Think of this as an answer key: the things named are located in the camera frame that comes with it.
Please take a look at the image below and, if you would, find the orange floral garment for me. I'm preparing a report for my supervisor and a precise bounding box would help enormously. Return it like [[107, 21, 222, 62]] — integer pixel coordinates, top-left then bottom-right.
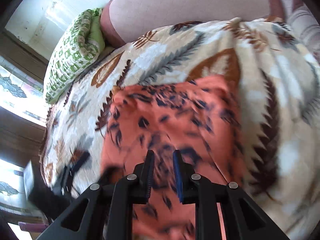
[[101, 75, 244, 239]]

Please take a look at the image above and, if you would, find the stained glass window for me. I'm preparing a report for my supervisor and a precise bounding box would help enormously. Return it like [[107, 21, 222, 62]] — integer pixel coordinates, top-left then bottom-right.
[[0, 55, 48, 205]]

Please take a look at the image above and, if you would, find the pink bolster headboard cushion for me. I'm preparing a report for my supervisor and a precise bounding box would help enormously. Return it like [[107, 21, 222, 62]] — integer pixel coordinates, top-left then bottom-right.
[[100, 0, 285, 48]]

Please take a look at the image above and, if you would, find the green white patterned pillow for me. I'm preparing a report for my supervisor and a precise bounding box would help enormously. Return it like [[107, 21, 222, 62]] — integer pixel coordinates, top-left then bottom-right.
[[43, 8, 105, 105]]

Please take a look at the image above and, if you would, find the beige leaf-print blanket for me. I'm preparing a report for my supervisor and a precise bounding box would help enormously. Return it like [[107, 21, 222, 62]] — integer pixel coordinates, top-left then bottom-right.
[[41, 18, 319, 239]]

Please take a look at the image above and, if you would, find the striped beige cloth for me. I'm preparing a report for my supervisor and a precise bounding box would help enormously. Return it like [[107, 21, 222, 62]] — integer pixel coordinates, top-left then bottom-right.
[[287, 0, 320, 62]]

